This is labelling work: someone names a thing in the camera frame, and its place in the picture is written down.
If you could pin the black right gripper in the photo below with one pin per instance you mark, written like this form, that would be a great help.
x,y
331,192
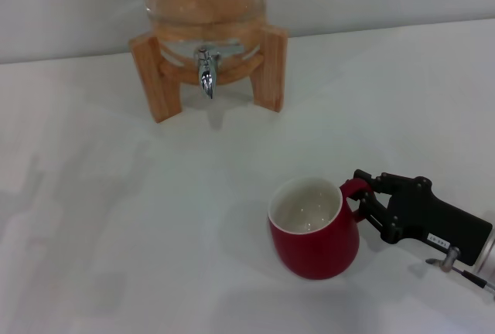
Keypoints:
x,y
433,218

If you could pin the red ceramic cup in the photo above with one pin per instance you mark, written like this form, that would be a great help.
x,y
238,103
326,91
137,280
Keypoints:
x,y
313,251

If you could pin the chrome faucet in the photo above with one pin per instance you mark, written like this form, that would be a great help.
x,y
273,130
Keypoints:
x,y
207,75

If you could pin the wooden dispenser stand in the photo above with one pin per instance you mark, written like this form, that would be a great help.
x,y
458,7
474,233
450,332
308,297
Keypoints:
x,y
154,79

